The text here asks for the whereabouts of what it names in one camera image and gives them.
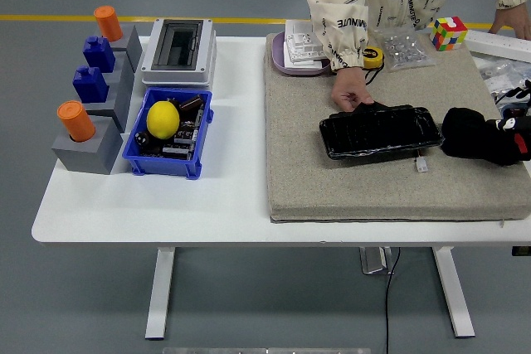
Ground clear bag of screws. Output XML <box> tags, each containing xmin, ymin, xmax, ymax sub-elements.
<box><xmin>373</xmin><ymin>26</ymin><xmax>437</xmax><ymax>73</ymax></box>

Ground grey holder block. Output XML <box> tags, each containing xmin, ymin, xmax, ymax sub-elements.
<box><xmin>51</xmin><ymin>115</ymin><xmax>124</xmax><ymax>176</ymax></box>
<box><xmin>101</xmin><ymin>51</ymin><xmax>136</xmax><ymax>98</ymax></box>
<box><xmin>82</xmin><ymin>79</ymin><xmax>134</xmax><ymax>133</ymax></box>
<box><xmin>108</xmin><ymin>24</ymin><xmax>144</xmax><ymax>73</ymax></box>

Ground black floor cable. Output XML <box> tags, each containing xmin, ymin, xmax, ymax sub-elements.
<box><xmin>383</xmin><ymin>247</ymin><xmax>402</xmax><ymax>354</ymax></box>

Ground person's right hand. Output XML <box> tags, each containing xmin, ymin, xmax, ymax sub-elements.
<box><xmin>330</xmin><ymin>75</ymin><xmax>376</xmax><ymax>114</ymax></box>

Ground dark circuit board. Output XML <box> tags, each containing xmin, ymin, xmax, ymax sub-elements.
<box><xmin>159</xmin><ymin>104</ymin><xmax>207</xmax><ymax>161</ymax></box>

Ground blue plastic bin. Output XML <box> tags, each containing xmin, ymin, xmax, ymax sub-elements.
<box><xmin>122</xmin><ymin>87</ymin><xmax>216</xmax><ymax>181</ymax></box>

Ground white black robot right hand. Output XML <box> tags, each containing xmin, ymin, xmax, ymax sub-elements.
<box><xmin>493</xmin><ymin>79</ymin><xmax>531</xmax><ymax>121</ymax></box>

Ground brown cylindrical capacitor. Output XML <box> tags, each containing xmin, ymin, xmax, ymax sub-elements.
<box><xmin>179</xmin><ymin>95</ymin><xmax>204</xmax><ymax>114</ymax></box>

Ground multicolour puzzle cube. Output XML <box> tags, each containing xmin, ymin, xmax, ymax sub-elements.
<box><xmin>429</xmin><ymin>16</ymin><xmax>469</xmax><ymax>52</ymax></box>

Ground white wire connector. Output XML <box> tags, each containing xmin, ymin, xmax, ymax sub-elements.
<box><xmin>414</xmin><ymin>148</ymin><xmax>430</xmax><ymax>174</ymax></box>

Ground clear plastic parts bags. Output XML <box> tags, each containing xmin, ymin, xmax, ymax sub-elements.
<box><xmin>476</xmin><ymin>58</ymin><xmax>531</xmax><ymax>102</ymax></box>

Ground white power strip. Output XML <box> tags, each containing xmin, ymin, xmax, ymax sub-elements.
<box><xmin>463</xmin><ymin>30</ymin><xmax>531</xmax><ymax>64</ymax></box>

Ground white table leg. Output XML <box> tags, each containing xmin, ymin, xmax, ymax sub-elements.
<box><xmin>431</xmin><ymin>247</ymin><xmax>476</xmax><ymax>338</ymax></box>
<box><xmin>144</xmin><ymin>247</ymin><xmax>176</xmax><ymax>341</ymax></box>

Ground metal bracket under table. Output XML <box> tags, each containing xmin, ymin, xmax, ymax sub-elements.
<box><xmin>359</xmin><ymin>247</ymin><xmax>395</xmax><ymax>275</ymax></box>

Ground blue bottle-shaped block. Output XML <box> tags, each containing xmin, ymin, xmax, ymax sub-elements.
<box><xmin>72</xmin><ymin>65</ymin><xmax>110</xmax><ymax>104</ymax></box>
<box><xmin>82</xmin><ymin>36</ymin><xmax>116</xmax><ymax>74</ymax></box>

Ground white grey electrical enclosure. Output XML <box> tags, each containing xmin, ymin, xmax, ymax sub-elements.
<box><xmin>140</xmin><ymin>17</ymin><xmax>217</xmax><ymax>89</ymax></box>

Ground white switch plates stack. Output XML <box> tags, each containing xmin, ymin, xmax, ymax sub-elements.
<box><xmin>282</xmin><ymin>18</ymin><xmax>331</xmax><ymax>70</ymax></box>

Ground yellow tape measure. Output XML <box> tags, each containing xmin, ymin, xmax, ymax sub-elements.
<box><xmin>361</xmin><ymin>45</ymin><xmax>385</xmax><ymax>85</ymax></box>

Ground yellow lemon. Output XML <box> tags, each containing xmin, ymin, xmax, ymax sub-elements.
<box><xmin>146</xmin><ymin>100</ymin><xmax>182</xmax><ymax>140</ymax></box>

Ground person's left hand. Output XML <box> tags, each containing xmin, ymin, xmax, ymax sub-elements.
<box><xmin>488</xmin><ymin>5</ymin><xmax>531</xmax><ymax>42</ymax></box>

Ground black glossy panel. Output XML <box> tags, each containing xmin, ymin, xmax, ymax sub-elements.
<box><xmin>319</xmin><ymin>100</ymin><xmax>445</xmax><ymax>164</ymax></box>

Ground black rag with bear face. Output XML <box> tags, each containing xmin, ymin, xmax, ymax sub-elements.
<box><xmin>440</xmin><ymin>107</ymin><xmax>531</xmax><ymax>167</ymax></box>

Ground purple tray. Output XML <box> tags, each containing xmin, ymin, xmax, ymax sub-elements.
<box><xmin>271</xmin><ymin>31</ymin><xmax>333</xmax><ymax>78</ymax></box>

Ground orange cylinder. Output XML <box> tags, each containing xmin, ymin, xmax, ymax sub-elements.
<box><xmin>93</xmin><ymin>5</ymin><xmax>124</xmax><ymax>43</ymax></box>
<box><xmin>56</xmin><ymin>99</ymin><xmax>97</xmax><ymax>143</ymax></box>

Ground grey-brown mat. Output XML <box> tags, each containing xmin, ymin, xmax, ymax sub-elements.
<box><xmin>264</xmin><ymin>32</ymin><xmax>531</xmax><ymax>225</ymax></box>

